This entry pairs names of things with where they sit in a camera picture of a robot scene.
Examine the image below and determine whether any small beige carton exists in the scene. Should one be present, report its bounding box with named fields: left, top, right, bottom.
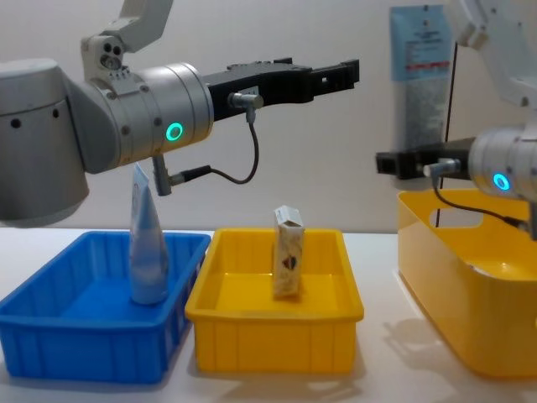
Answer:
left=272, top=204, right=305, bottom=301

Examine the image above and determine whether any blue plastic tray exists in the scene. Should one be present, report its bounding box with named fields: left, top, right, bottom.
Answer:
left=0, top=229, right=212, bottom=385

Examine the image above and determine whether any yellow plastic basket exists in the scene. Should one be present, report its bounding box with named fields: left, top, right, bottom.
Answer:
left=396, top=187, right=537, bottom=382

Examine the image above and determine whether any yellow plastic tray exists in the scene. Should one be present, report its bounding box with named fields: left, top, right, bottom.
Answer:
left=184, top=227, right=365, bottom=375

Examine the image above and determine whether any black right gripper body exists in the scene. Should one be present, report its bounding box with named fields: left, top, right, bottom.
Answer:
left=395, top=139, right=476, bottom=181

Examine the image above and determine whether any thin black hanging cable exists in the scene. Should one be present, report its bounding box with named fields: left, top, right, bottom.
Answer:
left=435, top=40, right=459, bottom=228

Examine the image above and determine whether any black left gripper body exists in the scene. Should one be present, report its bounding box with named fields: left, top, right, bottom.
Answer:
left=202, top=55, right=316, bottom=123

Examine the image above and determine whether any gripper dark cable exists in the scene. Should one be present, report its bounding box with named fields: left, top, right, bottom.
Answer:
left=151, top=92, right=264, bottom=197
left=422, top=157, right=534, bottom=231

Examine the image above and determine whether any white and blue tube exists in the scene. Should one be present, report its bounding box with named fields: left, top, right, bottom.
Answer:
left=128, top=162, right=170, bottom=306

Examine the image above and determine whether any right gripper dark cable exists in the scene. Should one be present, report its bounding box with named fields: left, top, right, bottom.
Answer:
left=422, top=157, right=534, bottom=231

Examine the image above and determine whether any left gripper dark cable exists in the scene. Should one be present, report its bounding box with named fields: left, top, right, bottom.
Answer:
left=151, top=92, right=264, bottom=197

